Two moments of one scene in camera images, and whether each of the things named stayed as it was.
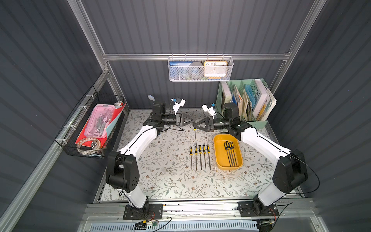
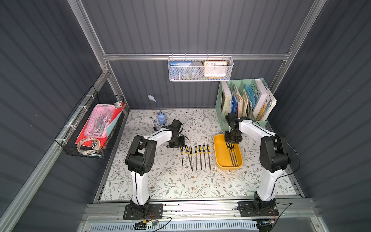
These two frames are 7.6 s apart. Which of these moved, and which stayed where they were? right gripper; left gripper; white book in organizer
Moved: right gripper; left gripper
Stayed: white book in organizer
